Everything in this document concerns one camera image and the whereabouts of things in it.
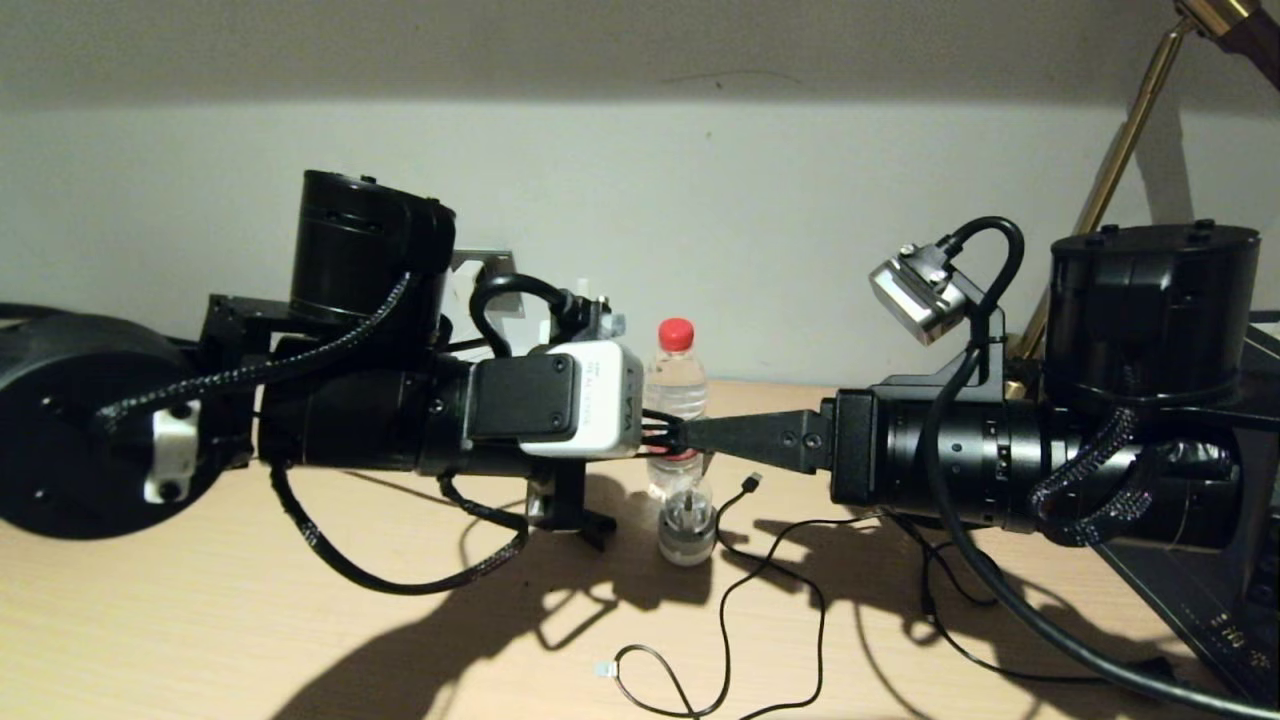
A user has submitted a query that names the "small round white device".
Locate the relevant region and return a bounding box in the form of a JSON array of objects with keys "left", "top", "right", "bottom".
[{"left": 657, "top": 473, "right": 717, "bottom": 567}]

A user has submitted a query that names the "red-capped water bottle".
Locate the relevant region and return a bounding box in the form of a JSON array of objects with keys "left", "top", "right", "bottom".
[{"left": 645, "top": 318, "right": 708, "bottom": 501}]

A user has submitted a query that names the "large black box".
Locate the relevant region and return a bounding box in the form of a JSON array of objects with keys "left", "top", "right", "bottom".
[{"left": 1095, "top": 310, "right": 1280, "bottom": 706}]

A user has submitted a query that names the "brass desk lamp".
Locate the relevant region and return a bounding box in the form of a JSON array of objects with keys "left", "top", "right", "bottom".
[{"left": 1005, "top": 0, "right": 1280, "bottom": 401}]

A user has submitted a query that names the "black USB cable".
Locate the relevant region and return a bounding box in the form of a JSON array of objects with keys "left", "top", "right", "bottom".
[{"left": 595, "top": 472, "right": 1001, "bottom": 720}]

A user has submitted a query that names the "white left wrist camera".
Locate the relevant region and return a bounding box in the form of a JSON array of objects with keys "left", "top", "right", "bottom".
[{"left": 468, "top": 342, "right": 646, "bottom": 461}]

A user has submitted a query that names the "black right camera cable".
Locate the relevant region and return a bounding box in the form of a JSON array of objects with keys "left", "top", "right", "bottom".
[{"left": 918, "top": 215, "right": 1280, "bottom": 720}]

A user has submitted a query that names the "black lamp power cord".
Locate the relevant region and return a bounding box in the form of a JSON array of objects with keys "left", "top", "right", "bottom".
[{"left": 850, "top": 510, "right": 1181, "bottom": 693}]

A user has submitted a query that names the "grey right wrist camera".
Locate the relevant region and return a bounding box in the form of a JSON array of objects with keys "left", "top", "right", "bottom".
[{"left": 868, "top": 245, "right": 973, "bottom": 347}]

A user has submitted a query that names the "grey wall socket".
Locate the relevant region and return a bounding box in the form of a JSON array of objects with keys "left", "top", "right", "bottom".
[{"left": 450, "top": 250, "right": 521, "bottom": 321}]

